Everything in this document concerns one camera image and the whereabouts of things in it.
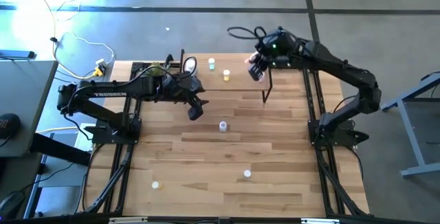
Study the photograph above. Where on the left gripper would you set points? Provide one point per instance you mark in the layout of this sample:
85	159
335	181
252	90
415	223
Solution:
182	84

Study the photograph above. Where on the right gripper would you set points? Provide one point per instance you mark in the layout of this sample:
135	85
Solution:
278	59

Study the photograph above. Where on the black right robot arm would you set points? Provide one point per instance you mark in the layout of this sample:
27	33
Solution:
343	67

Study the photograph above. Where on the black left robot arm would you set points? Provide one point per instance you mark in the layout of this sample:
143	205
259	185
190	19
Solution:
110	93

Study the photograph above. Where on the clear bluish pill bottle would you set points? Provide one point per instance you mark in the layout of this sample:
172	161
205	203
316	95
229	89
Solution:
222	126

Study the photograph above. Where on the small green bushy object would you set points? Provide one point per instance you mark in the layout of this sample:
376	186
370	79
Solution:
156	68

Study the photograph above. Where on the white power adapter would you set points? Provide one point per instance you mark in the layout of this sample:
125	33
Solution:
100	62

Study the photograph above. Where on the white box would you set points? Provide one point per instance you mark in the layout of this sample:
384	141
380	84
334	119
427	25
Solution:
84	138

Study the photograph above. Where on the black desk leg bar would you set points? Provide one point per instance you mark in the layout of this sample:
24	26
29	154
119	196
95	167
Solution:
58	150

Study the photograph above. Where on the grey desk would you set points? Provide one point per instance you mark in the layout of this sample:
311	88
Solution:
24	90

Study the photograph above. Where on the dark flat tablet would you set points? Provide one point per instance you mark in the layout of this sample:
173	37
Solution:
17	54

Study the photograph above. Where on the black rounded desk object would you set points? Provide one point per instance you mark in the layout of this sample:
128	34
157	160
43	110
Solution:
8	125

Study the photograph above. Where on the black computer mouse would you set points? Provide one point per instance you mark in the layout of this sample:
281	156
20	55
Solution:
11	203

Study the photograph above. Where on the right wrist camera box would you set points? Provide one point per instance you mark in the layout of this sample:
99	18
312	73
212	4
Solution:
276	42

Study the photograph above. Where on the wooden shelf black metal frame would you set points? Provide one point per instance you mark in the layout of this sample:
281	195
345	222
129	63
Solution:
237	79

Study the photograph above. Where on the black aluminium table frame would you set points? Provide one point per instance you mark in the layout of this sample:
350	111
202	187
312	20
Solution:
311	97

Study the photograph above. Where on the silver metal bracket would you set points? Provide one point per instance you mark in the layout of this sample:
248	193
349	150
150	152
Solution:
319	221
128	220

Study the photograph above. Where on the grey-blue metal table frame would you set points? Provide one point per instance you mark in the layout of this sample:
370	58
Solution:
409	138

